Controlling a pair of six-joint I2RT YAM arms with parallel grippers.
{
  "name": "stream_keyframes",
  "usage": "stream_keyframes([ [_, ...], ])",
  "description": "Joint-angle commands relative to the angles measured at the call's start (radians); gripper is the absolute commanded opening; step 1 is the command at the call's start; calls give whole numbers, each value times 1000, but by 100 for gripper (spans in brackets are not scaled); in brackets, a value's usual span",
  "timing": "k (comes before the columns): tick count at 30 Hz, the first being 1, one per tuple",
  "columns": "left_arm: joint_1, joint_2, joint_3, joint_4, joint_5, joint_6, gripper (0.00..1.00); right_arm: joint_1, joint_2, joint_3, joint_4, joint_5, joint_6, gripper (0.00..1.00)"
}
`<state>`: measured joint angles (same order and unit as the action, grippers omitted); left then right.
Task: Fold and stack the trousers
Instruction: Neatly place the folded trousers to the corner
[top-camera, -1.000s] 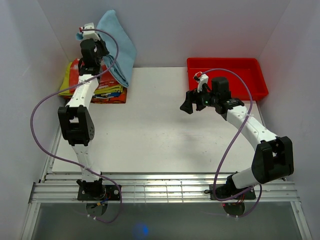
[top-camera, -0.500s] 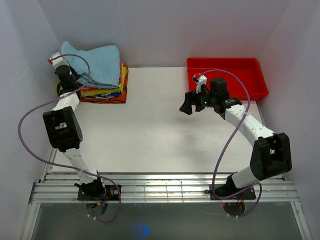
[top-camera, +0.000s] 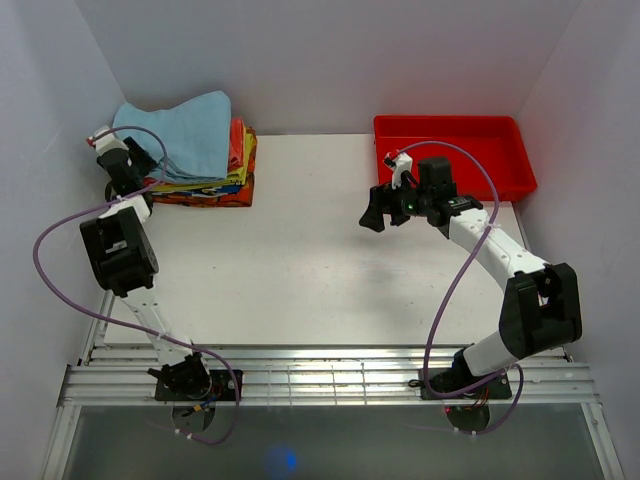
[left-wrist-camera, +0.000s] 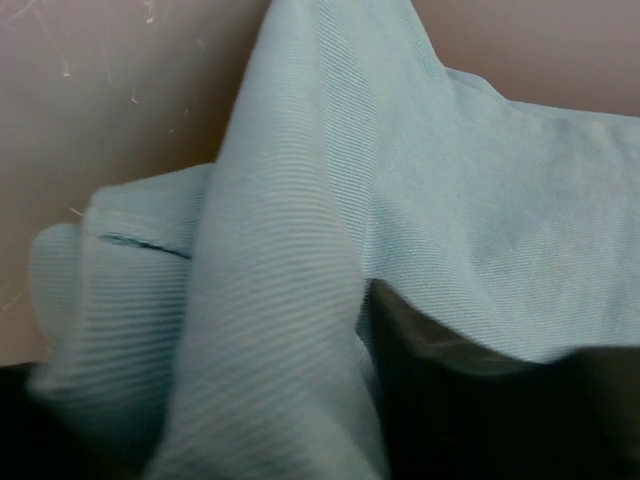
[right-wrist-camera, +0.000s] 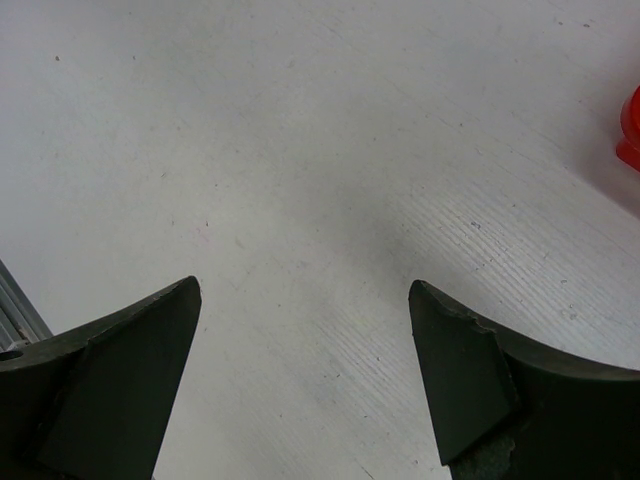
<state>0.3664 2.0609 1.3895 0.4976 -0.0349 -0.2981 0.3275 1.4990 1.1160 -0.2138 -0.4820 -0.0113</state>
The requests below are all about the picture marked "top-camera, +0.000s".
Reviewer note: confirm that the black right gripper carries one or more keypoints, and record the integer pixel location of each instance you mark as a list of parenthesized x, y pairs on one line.
[(384, 197)]

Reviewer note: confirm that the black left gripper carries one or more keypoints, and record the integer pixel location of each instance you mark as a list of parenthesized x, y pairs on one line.
[(136, 152)]

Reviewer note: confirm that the light blue trousers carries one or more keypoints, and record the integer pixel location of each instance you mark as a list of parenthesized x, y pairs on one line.
[(190, 141)]

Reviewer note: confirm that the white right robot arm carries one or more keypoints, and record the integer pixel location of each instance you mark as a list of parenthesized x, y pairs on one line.
[(540, 309)]

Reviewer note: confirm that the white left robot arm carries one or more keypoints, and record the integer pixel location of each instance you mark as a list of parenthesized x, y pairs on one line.
[(124, 263)]

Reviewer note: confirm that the red white tie-dye trousers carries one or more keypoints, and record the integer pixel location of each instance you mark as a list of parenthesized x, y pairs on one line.
[(236, 144)]

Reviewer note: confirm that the yellow green folded trousers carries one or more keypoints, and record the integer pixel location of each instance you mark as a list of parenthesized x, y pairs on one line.
[(236, 175)]

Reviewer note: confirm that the orange patterned folded trousers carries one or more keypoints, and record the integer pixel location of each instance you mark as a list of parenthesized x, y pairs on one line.
[(206, 195)]

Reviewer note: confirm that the red plastic tray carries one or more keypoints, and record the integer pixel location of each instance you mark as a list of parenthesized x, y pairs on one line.
[(495, 141)]

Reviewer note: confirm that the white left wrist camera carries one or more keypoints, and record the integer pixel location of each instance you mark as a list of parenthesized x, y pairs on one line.
[(103, 140)]

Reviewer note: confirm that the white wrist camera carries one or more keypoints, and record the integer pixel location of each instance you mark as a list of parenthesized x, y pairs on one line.
[(398, 163), (103, 140)]

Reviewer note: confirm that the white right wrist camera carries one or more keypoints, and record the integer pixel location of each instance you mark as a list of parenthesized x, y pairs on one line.
[(398, 163)]

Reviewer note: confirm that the aluminium rail frame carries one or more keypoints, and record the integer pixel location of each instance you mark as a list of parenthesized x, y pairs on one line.
[(110, 374)]

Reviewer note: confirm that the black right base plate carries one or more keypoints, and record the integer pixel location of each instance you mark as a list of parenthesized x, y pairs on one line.
[(497, 388)]

